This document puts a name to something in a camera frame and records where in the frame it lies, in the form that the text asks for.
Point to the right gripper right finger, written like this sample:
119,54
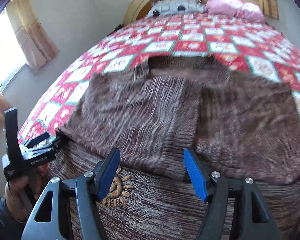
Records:
252,218

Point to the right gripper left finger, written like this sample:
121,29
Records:
51,218

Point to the brown knitted sweater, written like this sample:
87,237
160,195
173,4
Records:
241,124

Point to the person's left hand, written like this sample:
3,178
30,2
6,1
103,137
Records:
15,201

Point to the side window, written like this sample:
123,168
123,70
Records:
12,58

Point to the yellow curtain at side window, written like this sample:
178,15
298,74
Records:
33,40

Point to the black object beside bed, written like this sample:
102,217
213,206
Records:
117,28

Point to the red patchwork bed quilt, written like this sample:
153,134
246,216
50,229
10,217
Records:
238,44

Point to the pink pillow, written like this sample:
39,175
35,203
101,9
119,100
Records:
235,8

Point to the grey patterned pillow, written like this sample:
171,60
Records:
171,7

